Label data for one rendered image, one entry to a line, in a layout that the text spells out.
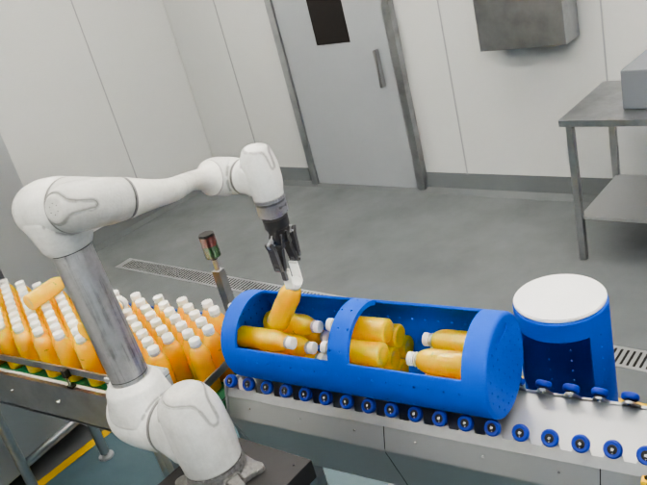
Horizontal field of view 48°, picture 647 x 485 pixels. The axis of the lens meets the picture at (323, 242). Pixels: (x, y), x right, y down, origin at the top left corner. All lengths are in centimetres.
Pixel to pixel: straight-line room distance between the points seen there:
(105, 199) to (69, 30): 534
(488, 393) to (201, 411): 71
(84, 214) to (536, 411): 128
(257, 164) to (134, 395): 68
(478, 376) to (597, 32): 355
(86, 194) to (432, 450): 115
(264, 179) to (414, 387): 69
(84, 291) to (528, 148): 421
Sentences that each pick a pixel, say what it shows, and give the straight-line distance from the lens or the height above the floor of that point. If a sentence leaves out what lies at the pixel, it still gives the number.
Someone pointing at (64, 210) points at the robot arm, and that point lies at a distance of 165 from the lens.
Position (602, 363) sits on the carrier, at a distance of 241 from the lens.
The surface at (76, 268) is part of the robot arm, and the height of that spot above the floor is 165.
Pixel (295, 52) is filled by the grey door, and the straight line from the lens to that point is 646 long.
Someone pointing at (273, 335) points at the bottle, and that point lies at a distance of 228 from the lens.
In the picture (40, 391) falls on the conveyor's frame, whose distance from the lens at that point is 316.
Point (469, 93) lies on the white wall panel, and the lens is 565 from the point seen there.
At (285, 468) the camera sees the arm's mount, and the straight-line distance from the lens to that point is 192.
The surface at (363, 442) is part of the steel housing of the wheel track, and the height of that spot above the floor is 85.
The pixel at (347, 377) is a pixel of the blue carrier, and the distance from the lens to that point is 210.
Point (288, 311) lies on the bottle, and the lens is 225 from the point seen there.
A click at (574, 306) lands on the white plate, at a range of 233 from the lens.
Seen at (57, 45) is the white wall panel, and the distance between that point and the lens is 688.
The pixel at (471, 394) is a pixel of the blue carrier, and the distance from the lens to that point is 192.
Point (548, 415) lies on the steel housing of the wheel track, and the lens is 211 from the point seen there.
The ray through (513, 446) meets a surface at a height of 92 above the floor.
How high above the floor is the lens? 227
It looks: 24 degrees down
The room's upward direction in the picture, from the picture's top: 15 degrees counter-clockwise
